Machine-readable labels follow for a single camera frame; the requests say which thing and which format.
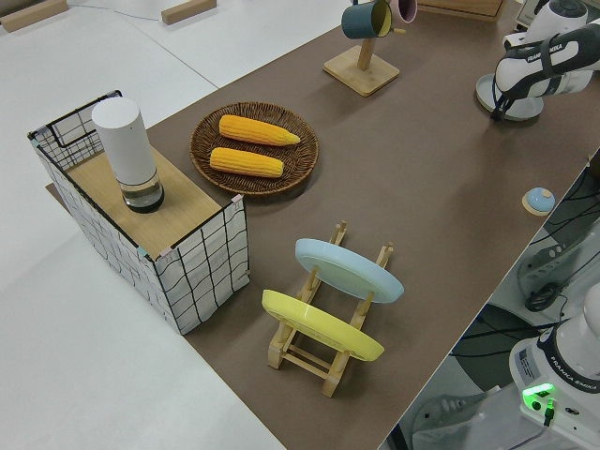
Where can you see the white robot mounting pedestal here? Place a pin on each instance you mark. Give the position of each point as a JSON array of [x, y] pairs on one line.
[[469, 422]]

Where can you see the round dark wicker tray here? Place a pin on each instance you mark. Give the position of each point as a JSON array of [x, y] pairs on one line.
[[300, 164]]

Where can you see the yellow plate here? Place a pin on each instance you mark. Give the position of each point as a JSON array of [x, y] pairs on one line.
[[323, 328]]

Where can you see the white toaster oven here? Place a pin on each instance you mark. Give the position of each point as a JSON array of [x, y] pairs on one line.
[[527, 11]]

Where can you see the yellow corn cob blunt tip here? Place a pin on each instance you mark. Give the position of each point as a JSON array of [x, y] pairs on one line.
[[246, 162]]

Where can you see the gray ribbed plate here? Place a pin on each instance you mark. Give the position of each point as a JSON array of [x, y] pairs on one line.
[[485, 94]]

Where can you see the light blue plate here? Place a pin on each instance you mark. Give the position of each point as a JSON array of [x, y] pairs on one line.
[[351, 274]]

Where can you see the dark teal mug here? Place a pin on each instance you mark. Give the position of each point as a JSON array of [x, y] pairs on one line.
[[358, 21]]

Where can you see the white power strip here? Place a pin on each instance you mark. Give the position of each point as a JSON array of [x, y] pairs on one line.
[[548, 262]]

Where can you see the yellow corn cob pointed tip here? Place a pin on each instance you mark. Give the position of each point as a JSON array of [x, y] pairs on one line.
[[255, 130]]

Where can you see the pink mug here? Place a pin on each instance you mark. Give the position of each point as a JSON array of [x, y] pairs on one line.
[[405, 9]]

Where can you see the wooden board lid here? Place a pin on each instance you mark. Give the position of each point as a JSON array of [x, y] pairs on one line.
[[183, 206]]

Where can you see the white Franka arm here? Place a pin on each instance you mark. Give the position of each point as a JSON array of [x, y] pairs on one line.
[[529, 75]]

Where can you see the pink binder clip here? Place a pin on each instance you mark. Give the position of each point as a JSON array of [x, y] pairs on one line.
[[237, 200], [165, 254]]

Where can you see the large wooden block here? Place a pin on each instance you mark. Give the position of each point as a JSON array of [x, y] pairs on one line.
[[33, 16]]

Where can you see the brown table mat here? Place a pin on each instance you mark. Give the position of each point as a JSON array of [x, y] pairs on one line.
[[422, 281]]

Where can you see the wooden mug tree stand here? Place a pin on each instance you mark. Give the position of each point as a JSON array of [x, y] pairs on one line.
[[361, 75]]

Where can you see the short black gripper finger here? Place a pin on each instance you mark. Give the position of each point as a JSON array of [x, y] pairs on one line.
[[497, 114]]

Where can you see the white cylinder bottle clear base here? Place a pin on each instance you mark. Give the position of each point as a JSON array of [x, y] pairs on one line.
[[124, 140]]

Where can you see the wooden box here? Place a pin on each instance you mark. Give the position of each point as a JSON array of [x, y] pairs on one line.
[[469, 8]]

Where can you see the small wooden block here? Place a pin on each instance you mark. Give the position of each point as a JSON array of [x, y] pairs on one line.
[[187, 11]]

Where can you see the wooden dish rack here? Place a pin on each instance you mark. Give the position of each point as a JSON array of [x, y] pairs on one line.
[[304, 361]]

